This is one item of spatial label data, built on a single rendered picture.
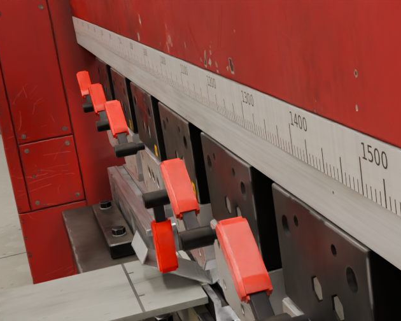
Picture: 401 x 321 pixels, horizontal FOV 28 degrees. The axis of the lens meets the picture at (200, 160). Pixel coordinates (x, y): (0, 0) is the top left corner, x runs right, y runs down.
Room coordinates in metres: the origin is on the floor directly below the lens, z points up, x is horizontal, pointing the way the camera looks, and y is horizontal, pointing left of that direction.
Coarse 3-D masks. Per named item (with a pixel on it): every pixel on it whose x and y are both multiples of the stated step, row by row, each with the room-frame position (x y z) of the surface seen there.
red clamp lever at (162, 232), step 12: (156, 192) 0.86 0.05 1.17; (144, 204) 0.85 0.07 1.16; (156, 204) 0.85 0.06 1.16; (156, 216) 0.85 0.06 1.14; (156, 228) 0.85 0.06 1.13; (168, 228) 0.85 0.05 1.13; (156, 240) 0.85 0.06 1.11; (168, 240) 0.85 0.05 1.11; (156, 252) 0.86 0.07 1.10; (168, 252) 0.85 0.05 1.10; (168, 264) 0.85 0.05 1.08
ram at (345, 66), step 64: (128, 0) 1.02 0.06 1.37; (192, 0) 0.68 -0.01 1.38; (256, 0) 0.51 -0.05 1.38; (320, 0) 0.41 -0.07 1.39; (384, 0) 0.34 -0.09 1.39; (128, 64) 1.11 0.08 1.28; (192, 64) 0.73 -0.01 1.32; (256, 64) 0.53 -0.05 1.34; (320, 64) 0.42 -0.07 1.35; (384, 64) 0.35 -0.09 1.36; (384, 128) 0.35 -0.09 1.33; (320, 192) 0.44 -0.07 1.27; (384, 256) 0.37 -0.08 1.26
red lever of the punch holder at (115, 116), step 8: (104, 104) 1.12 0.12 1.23; (112, 104) 1.11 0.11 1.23; (120, 104) 1.12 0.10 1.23; (112, 112) 1.10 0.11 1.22; (120, 112) 1.10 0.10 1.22; (112, 120) 1.09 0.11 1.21; (120, 120) 1.09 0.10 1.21; (112, 128) 1.08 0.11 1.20; (120, 128) 1.08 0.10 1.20; (120, 136) 1.07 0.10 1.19; (120, 144) 1.06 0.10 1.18; (128, 144) 1.06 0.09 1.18; (136, 144) 1.06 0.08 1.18; (120, 152) 1.05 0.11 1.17; (128, 152) 1.05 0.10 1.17; (136, 152) 1.06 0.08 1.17
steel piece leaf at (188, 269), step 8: (136, 232) 1.04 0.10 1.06; (136, 240) 1.02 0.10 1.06; (136, 248) 1.01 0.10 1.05; (144, 248) 0.97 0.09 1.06; (144, 256) 0.96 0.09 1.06; (152, 256) 1.01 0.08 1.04; (144, 264) 0.96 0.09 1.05; (152, 264) 0.97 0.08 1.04; (184, 264) 1.02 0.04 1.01; (192, 264) 1.04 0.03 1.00; (168, 272) 0.96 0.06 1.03; (176, 272) 0.97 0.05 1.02; (184, 272) 0.98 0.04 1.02; (192, 272) 1.00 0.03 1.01; (200, 272) 1.01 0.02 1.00; (200, 280) 0.97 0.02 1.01; (208, 280) 0.98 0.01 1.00
